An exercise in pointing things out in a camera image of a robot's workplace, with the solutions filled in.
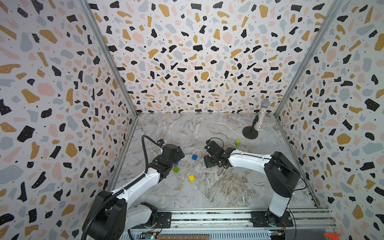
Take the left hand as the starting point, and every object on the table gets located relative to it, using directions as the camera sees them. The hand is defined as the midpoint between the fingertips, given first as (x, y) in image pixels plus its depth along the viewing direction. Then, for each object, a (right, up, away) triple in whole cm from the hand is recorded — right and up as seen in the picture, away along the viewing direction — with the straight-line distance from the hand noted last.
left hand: (176, 150), depth 86 cm
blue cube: (+10, -6, +11) cm, 16 cm away
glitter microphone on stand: (+52, +10, +23) cm, 57 cm away
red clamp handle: (+76, -37, -17) cm, 86 cm away
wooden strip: (+6, -37, -19) cm, 42 cm away
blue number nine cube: (-1, -9, +7) cm, 11 cm away
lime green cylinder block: (+39, +3, +16) cm, 42 cm away
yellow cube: (+9, -17, +1) cm, 19 cm away
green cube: (-1, -13, +6) cm, 14 cm away
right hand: (+17, -5, +4) cm, 19 cm away
